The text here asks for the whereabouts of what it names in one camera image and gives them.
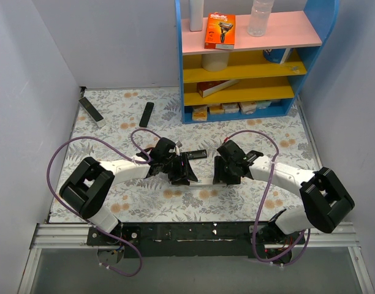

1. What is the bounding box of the white remote control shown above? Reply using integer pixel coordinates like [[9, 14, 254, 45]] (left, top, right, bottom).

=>
[[189, 178, 213, 187]]

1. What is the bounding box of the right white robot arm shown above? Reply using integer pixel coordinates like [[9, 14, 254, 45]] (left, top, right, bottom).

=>
[[213, 140, 355, 244]]

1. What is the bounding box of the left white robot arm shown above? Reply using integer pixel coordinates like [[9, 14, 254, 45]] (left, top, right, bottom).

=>
[[59, 137, 198, 245]]

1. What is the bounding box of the black remote with buttons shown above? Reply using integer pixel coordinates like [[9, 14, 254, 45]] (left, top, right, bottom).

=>
[[186, 149, 208, 160]]

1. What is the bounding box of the slim black remote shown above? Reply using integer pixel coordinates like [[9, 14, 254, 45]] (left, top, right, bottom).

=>
[[139, 102, 154, 128]]

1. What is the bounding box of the black and silver remote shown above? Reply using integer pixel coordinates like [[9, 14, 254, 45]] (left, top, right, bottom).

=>
[[78, 97, 106, 128]]

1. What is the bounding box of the floral table mat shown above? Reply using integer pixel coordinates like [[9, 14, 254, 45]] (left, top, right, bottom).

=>
[[59, 88, 317, 222]]

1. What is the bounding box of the orange snack box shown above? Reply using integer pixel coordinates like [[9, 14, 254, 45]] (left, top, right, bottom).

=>
[[192, 105, 208, 121]]

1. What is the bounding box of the yellow small box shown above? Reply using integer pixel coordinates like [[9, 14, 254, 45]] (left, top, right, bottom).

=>
[[208, 104, 224, 115]]

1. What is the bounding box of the white orange small box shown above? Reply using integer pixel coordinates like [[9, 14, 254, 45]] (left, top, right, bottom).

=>
[[238, 101, 257, 115]]

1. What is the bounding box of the light blue small pack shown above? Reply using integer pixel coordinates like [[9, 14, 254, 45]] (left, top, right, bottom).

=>
[[256, 100, 271, 110]]

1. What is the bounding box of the red and white flat box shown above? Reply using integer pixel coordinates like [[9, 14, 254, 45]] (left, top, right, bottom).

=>
[[196, 79, 240, 97]]

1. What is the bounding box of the blue shelf unit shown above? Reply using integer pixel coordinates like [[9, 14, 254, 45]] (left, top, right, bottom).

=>
[[175, 1, 340, 124]]

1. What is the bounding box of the white cylinder container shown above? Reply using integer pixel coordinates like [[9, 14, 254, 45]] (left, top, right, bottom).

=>
[[201, 53, 230, 72]]

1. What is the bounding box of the blue round tin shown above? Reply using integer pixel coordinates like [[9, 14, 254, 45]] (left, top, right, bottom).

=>
[[263, 48, 294, 64]]

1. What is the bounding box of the orange razor box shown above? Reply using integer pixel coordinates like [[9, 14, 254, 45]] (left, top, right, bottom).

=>
[[204, 13, 236, 50]]

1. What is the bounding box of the white tall bottle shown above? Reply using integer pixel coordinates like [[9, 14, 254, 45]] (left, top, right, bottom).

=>
[[189, 0, 204, 32]]

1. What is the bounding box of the clear plastic bottle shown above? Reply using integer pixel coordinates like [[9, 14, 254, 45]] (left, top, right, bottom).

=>
[[247, 0, 274, 37]]

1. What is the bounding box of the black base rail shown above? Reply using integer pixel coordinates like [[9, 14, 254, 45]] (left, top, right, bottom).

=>
[[86, 221, 299, 258]]

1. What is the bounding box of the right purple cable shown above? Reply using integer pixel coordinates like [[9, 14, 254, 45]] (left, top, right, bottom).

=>
[[224, 130, 311, 266]]

